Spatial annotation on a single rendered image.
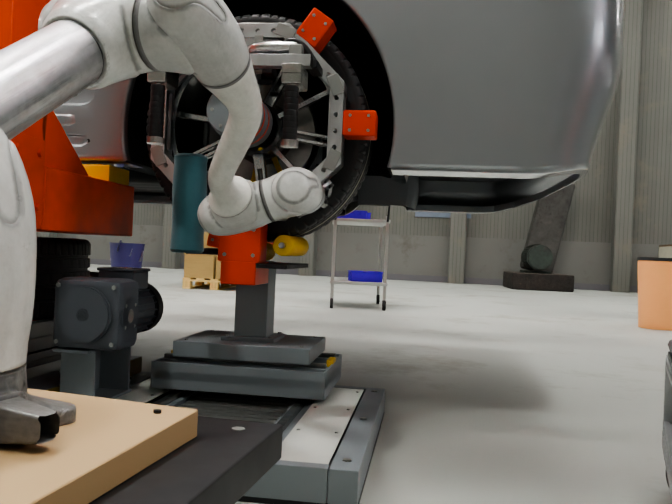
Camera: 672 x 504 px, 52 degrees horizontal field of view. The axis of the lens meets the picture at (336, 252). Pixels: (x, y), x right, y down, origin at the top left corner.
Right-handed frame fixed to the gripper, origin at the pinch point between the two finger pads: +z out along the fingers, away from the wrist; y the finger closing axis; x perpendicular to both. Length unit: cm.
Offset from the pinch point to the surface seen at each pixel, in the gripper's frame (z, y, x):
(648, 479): -19, 14, -104
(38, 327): -14, -79, 26
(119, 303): -30, -51, 11
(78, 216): -14, -50, 40
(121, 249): 568, -245, 214
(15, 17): -45, -20, 71
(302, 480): -57, -36, -47
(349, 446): -41, -29, -50
